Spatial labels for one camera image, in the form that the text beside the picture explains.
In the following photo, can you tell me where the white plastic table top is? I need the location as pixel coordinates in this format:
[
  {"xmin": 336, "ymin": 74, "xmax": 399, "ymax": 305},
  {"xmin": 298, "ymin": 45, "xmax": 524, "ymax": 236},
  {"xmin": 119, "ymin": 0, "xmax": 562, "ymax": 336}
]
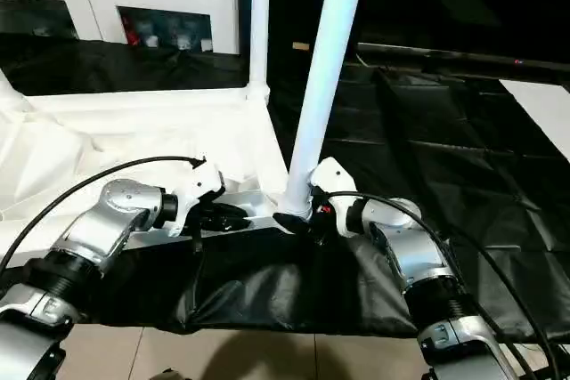
[{"xmin": 0, "ymin": 85, "xmax": 314, "ymax": 247}]

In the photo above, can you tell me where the black plastic mat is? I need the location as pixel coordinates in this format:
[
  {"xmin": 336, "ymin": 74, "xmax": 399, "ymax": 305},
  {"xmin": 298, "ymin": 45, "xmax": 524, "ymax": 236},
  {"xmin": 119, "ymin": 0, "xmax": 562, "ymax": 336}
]
[{"xmin": 0, "ymin": 33, "xmax": 570, "ymax": 341}]

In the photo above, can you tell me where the white flat board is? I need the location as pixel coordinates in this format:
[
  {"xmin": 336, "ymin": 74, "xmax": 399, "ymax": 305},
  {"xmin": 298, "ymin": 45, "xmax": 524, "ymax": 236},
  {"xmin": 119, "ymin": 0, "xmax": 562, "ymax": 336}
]
[{"xmin": 499, "ymin": 80, "xmax": 570, "ymax": 145}]

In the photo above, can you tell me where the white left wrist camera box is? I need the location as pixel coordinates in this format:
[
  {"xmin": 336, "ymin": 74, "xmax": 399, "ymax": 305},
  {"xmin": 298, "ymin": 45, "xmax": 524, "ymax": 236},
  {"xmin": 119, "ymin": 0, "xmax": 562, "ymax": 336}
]
[{"xmin": 169, "ymin": 159, "xmax": 225, "ymax": 237}]

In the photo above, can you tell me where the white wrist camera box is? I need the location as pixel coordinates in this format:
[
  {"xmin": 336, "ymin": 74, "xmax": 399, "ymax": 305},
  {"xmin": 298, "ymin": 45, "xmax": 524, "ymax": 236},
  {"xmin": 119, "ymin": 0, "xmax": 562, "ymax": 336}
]
[
  {"xmin": 307, "ymin": 157, "xmax": 360, "ymax": 239},
  {"xmin": 169, "ymin": 159, "xmax": 225, "ymax": 237}
]

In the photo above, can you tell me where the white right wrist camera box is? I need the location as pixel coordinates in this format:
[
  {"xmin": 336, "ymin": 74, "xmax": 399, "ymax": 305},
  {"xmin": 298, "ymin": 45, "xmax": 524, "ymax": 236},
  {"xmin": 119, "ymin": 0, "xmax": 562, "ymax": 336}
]
[{"xmin": 307, "ymin": 157, "xmax": 360, "ymax": 239}]

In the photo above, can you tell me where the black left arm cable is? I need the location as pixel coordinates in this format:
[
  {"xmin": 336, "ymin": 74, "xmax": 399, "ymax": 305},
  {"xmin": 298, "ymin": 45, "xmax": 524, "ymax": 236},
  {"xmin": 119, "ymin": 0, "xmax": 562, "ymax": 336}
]
[{"xmin": 0, "ymin": 156, "xmax": 206, "ymax": 274}]

